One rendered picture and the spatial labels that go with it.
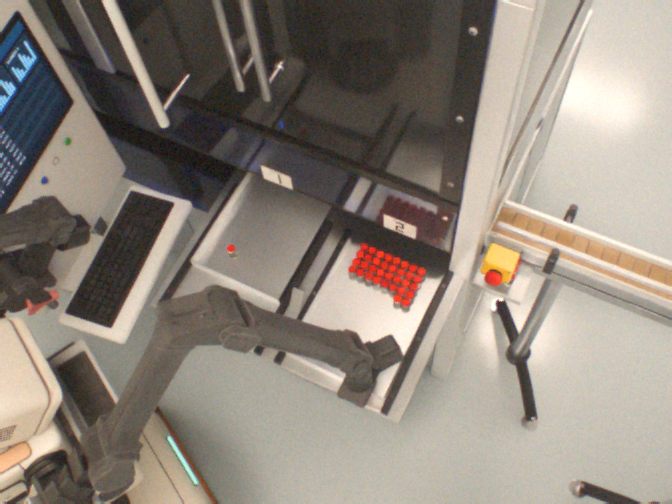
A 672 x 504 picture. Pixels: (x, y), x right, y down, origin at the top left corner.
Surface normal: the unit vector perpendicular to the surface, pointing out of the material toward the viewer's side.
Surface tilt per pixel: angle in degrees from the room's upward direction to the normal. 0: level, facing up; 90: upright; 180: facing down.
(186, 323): 22
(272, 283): 0
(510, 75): 90
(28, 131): 90
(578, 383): 0
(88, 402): 0
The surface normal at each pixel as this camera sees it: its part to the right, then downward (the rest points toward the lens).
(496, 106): -0.44, 0.81
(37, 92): 0.94, 0.27
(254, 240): -0.06, -0.45
